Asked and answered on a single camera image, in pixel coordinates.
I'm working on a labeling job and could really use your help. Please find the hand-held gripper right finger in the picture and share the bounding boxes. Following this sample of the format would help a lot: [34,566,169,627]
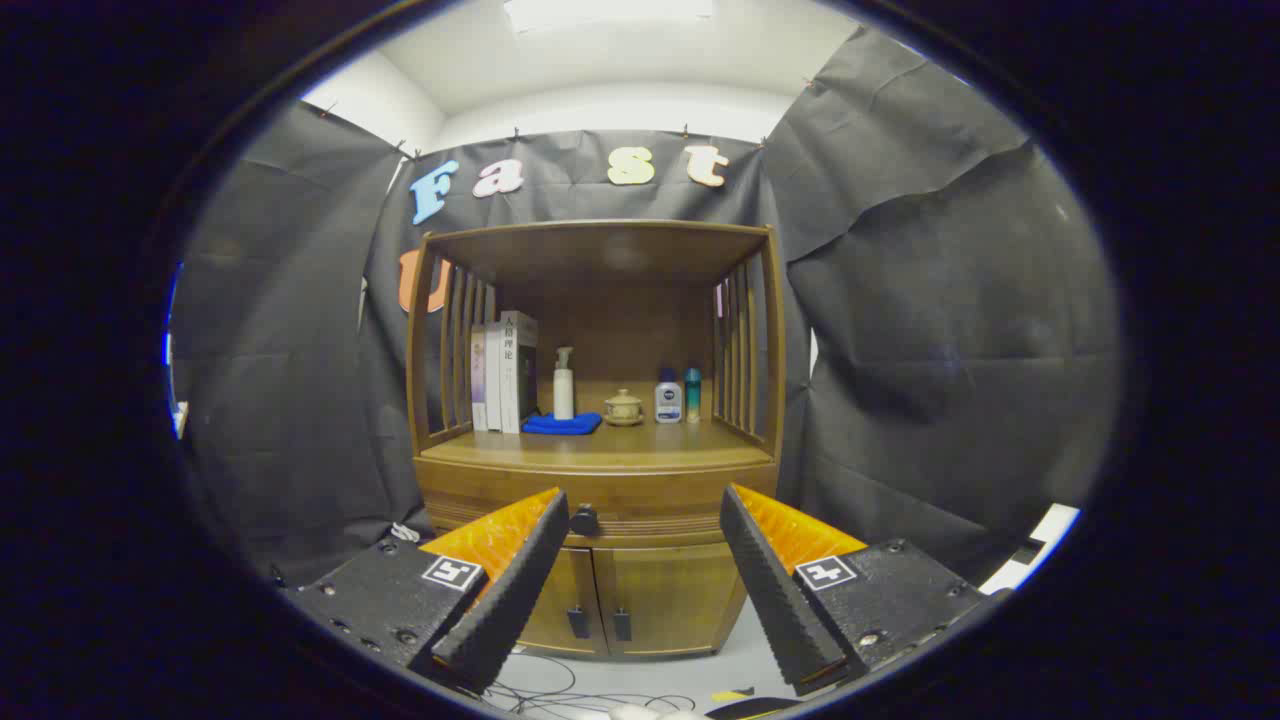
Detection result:
[720,484,1011,698]

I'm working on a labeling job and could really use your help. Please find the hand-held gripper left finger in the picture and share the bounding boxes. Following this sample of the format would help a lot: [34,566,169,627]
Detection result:
[283,487,571,694]

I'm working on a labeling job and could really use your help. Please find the black backdrop cloth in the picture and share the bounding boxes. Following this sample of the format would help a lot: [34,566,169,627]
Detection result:
[170,25,1121,591]

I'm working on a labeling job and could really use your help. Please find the wooden drawer with black knob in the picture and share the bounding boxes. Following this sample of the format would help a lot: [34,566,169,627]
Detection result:
[415,455,781,549]

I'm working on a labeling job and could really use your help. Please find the wooden cabinet door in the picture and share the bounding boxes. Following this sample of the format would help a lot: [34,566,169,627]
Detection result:
[518,545,607,658]
[595,542,749,658]

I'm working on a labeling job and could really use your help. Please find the wooden cabinet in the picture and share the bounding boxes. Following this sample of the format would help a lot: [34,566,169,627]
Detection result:
[405,220,788,661]

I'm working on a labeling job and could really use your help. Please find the ceiling light panel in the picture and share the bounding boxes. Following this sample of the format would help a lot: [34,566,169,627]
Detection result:
[503,0,716,33]

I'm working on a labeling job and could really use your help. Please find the thin pale purple book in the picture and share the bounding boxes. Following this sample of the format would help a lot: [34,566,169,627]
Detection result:
[470,325,488,433]

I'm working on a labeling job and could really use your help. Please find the thin white book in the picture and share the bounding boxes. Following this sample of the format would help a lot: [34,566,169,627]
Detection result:
[485,322,504,433]

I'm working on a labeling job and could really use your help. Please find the thick white and black book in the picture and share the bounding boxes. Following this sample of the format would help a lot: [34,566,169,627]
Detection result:
[500,310,539,435]

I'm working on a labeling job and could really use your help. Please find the wooden countertop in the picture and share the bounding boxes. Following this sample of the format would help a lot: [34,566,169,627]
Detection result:
[418,420,776,471]

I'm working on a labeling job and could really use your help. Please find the black cables on floor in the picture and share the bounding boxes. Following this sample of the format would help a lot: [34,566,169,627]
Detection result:
[480,648,701,717]

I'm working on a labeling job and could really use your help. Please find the blue folded cloth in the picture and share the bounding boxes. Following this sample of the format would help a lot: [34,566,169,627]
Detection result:
[521,412,604,436]

